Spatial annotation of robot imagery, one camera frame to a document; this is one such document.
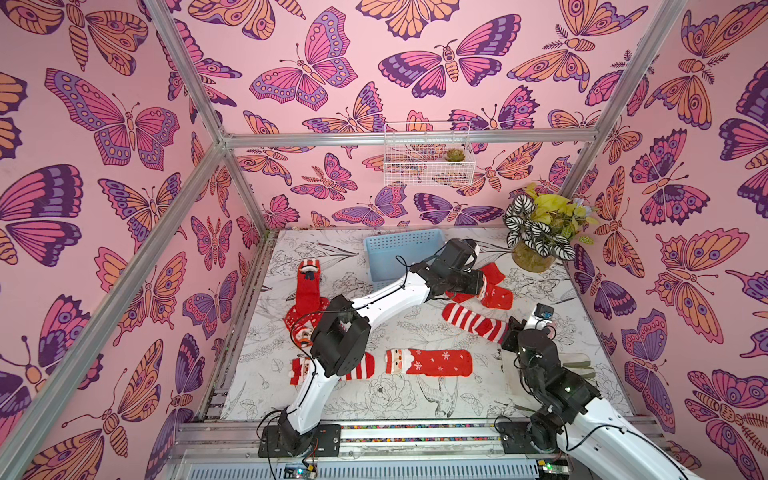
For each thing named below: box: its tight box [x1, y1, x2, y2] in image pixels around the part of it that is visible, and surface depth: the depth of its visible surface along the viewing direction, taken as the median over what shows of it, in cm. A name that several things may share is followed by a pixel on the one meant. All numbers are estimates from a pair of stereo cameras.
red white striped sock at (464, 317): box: [442, 303, 510, 345], surface depth 96 cm
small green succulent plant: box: [445, 148, 465, 162], surface depth 94 cm
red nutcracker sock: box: [296, 259, 321, 315], surface depth 106 cm
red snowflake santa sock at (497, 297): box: [480, 283, 513, 310], surface depth 101 cm
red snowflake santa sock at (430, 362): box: [385, 348, 473, 377], surface depth 87 cm
